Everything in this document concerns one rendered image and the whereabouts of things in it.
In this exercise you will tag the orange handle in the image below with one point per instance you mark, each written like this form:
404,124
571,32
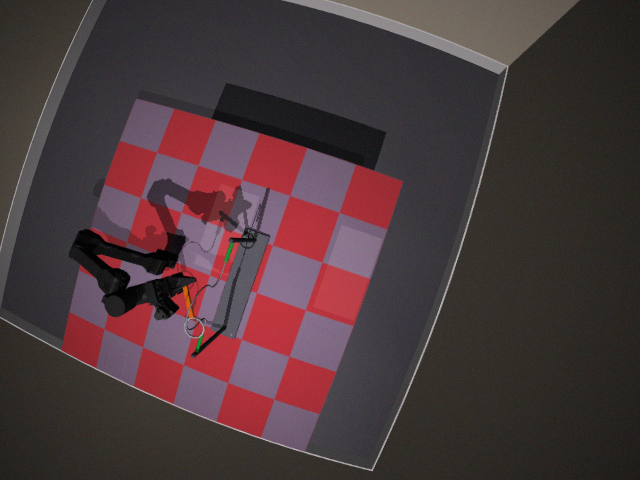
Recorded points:
191,313

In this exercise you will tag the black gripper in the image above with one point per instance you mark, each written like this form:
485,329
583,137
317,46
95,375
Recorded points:
164,287

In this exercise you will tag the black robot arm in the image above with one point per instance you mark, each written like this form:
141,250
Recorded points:
113,281

